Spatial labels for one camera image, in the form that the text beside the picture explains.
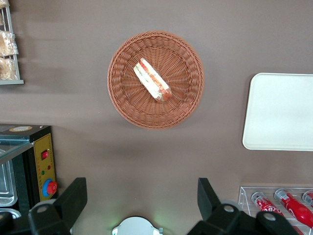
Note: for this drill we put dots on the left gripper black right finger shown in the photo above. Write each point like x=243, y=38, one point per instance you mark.
x=210, y=200

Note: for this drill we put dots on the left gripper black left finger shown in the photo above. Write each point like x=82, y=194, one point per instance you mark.
x=73, y=195

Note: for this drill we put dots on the triangle sandwich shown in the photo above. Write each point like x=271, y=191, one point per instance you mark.
x=151, y=79

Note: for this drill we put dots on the beige plastic tray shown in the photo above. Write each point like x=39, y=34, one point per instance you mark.
x=278, y=110

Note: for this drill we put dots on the tray of pastries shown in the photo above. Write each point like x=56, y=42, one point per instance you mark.
x=12, y=82

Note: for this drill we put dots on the brown round wicker basket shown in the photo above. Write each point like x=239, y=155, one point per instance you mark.
x=181, y=73

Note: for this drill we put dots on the clear acrylic bottle rack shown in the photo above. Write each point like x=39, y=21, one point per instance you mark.
x=243, y=198

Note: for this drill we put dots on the red cola bottle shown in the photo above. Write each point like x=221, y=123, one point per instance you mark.
x=293, y=205
x=266, y=210
x=309, y=198

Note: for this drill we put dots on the black yellow food warmer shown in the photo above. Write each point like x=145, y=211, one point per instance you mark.
x=42, y=147

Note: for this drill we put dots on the steel warmer pan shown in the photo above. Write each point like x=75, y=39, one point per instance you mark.
x=9, y=213
x=6, y=188

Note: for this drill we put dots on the clear bag of snacks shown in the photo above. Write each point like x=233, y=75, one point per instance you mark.
x=8, y=42
x=7, y=68
x=3, y=3

